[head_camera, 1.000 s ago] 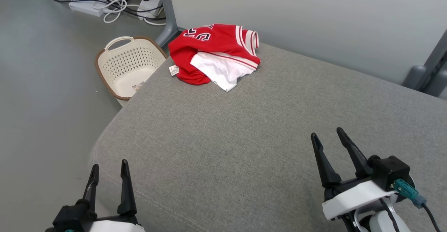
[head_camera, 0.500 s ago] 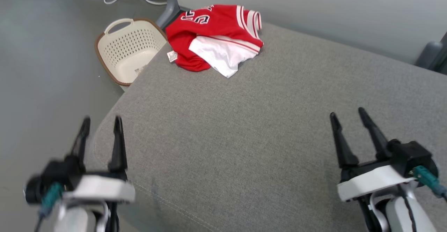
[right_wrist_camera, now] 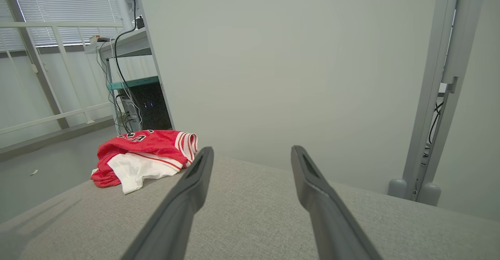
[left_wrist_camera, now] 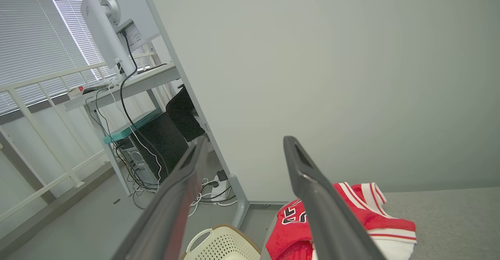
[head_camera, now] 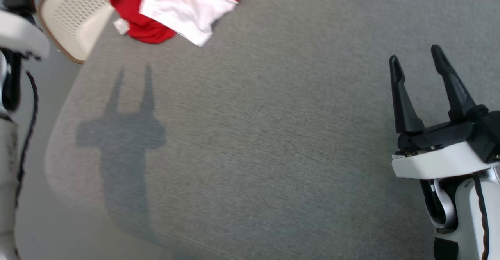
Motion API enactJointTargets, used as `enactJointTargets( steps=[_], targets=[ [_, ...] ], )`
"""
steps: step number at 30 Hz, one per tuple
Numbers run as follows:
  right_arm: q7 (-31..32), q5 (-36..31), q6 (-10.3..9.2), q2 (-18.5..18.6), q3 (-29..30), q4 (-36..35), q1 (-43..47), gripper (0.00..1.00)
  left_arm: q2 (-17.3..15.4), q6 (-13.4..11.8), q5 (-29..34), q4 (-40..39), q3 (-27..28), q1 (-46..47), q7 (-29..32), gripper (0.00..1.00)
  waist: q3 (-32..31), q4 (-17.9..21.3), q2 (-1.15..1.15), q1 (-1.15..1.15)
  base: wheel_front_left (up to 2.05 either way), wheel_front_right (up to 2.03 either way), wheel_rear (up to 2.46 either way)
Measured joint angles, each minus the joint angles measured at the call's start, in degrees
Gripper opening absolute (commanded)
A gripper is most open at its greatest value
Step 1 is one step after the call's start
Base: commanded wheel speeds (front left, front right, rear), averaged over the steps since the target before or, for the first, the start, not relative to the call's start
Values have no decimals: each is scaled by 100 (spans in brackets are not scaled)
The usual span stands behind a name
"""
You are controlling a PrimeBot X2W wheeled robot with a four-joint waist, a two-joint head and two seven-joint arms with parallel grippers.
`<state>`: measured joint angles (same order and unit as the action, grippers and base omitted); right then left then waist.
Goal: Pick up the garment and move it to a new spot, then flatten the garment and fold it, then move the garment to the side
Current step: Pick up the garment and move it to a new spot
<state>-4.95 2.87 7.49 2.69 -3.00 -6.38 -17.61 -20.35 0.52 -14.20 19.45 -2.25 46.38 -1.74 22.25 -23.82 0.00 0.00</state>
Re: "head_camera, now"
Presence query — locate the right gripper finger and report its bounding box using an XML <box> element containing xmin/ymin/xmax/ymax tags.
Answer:
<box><xmin>389</xmin><ymin>55</ymin><xmax>425</xmax><ymax>134</ymax></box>
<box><xmin>431</xmin><ymin>45</ymin><xmax>489</xmax><ymax>122</ymax></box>

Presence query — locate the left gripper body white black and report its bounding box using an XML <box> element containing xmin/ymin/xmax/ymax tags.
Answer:
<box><xmin>0</xmin><ymin>0</ymin><xmax>50</xmax><ymax>59</ymax></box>

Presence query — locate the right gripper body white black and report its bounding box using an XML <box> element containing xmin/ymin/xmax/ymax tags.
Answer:
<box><xmin>392</xmin><ymin>121</ymin><xmax>491</xmax><ymax>180</ymax></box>

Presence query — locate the red basketball jersey number 23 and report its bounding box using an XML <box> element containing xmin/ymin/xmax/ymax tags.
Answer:
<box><xmin>105</xmin><ymin>0</ymin><xmax>246</xmax><ymax>48</ymax></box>

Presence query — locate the cream perforated laundry basket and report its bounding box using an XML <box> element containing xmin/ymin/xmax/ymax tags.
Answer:
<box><xmin>39</xmin><ymin>0</ymin><xmax>116</xmax><ymax>64</ymax></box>

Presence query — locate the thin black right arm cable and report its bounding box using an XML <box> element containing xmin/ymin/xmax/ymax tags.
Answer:
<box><xmin>473</xmin><ymin>174</ymin><xmax>489</xmax><ymax>260</ymax></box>

